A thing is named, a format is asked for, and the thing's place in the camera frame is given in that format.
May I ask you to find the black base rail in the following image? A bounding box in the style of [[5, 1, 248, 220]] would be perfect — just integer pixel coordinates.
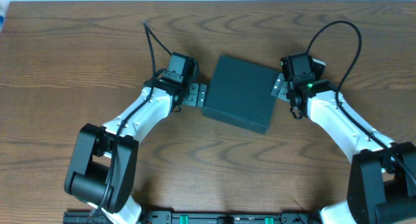
[[62, 208, 322, 224]]

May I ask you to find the dark green gift box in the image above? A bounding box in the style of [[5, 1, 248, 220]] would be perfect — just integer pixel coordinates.
[[201, 55, 281, 134]]

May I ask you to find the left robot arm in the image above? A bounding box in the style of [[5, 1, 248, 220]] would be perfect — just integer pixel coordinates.
[[63, 79, 207, 223]]

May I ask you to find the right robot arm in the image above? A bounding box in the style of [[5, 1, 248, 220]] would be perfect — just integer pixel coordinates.
[[271, 74, 415, 223]]

